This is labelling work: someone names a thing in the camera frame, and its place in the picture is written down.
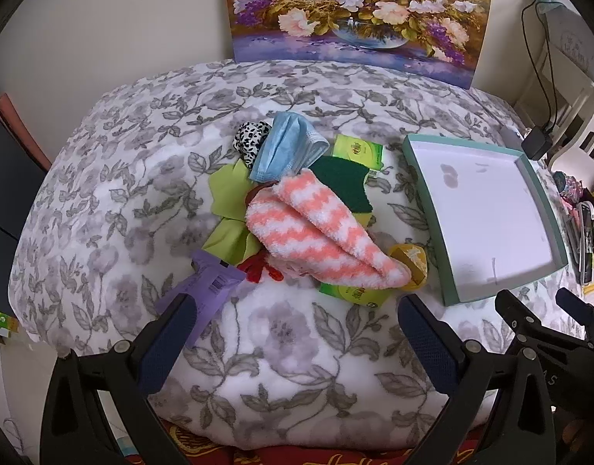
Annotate black cable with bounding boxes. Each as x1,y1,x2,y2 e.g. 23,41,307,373
520,0,556,131

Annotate gold round packet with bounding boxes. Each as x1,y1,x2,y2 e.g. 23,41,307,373
388,243,429,294

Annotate teal cardboard box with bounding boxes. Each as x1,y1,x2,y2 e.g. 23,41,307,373
402,133,569,307

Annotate grey floral blanket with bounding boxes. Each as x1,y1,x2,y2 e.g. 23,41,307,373
9,58,588,451

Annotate dark furniture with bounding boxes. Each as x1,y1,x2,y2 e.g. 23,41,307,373
0,82,51,320

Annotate blue face mask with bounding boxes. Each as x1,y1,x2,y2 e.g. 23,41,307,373
249,111,331,185

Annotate lime green cloth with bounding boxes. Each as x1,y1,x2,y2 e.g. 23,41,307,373
200,160,264,267

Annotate multicoloured cylinder toy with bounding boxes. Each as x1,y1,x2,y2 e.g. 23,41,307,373
551,169,585,199

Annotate purple packet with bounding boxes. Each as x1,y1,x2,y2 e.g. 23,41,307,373
154,250,247,344

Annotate white plastic basket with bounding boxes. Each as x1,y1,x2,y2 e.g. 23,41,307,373
517,0,594,170

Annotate green tissue packet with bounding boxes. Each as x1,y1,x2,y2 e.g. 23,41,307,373
319,281,395,308
332,134,392,185

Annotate red fabric ornament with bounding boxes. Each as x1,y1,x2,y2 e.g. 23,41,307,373
238,252,285,284

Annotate smartphone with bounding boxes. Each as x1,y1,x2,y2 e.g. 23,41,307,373
565,198,594,286

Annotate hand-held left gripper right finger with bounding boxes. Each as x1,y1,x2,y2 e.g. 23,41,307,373
396,294,556,465

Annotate pink white striped sock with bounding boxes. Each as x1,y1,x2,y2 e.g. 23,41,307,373
246,168,411,291

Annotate green scouring sponge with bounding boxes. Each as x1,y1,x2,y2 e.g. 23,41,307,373
311,155,375,216

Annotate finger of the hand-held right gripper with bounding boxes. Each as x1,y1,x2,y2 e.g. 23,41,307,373
494,289,569,350
556,287,594,341

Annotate leopard print scrunchie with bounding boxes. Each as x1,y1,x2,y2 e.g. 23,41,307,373
233,120,273,170

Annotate floral painting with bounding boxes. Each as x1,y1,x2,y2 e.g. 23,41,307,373
221,0,495,90

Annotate black charger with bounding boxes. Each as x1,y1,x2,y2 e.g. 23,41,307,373
521,127,552,160

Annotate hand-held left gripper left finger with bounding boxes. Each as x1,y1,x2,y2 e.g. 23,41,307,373
39,292,201,465

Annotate red patterned cloth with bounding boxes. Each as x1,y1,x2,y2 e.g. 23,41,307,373
108,419,496,465

